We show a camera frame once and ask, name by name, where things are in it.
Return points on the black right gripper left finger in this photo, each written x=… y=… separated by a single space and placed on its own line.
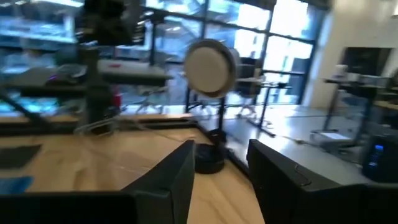
x=168 y=186

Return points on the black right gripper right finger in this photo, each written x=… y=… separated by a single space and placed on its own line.
x=280 y=186

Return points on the black pad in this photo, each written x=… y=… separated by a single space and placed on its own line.
x=15 y=157

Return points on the blue jewel case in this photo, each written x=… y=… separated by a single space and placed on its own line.
x=12 y=185

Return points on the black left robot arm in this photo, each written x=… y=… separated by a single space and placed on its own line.
x=96 y=87

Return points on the white floor box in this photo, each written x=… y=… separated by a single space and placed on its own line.
x=332 y=137

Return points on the black standing desk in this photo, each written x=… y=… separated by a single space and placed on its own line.
x=351 y=81
x=264 y=85

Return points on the black power supply box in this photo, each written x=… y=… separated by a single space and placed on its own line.
x=382 y=161

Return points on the black desk lamp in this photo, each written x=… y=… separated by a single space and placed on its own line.
x=208 y=68

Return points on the dark-framed window wall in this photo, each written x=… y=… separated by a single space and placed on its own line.
x=280 y=53

